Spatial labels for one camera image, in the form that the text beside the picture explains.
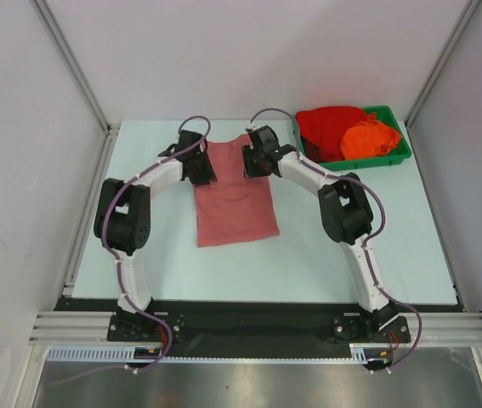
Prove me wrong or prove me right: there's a pink t shirt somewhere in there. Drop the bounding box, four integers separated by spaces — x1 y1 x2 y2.
194 134 280 247

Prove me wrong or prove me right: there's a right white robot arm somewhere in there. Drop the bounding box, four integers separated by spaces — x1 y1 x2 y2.
242 124 398 341

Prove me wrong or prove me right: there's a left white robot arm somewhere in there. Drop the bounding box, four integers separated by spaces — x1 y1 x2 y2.
94 129 216 340

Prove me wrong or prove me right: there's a dark maroon t shirt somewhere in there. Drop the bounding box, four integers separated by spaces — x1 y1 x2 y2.
301 138 325 163

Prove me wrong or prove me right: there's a red t shirt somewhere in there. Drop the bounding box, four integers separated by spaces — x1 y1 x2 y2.
295 106 368 163

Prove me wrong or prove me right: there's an orange t shirt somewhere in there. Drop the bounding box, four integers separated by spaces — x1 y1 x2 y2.
339 113 402 160

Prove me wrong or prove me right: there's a green plastic bin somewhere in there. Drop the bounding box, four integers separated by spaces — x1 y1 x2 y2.
297 105 411 171

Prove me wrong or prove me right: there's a white cable duct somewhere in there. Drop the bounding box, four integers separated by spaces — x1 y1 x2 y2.
47 345 390 366

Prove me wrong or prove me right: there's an aluminium frame rail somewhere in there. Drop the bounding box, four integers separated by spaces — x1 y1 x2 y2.
29 311 482 348

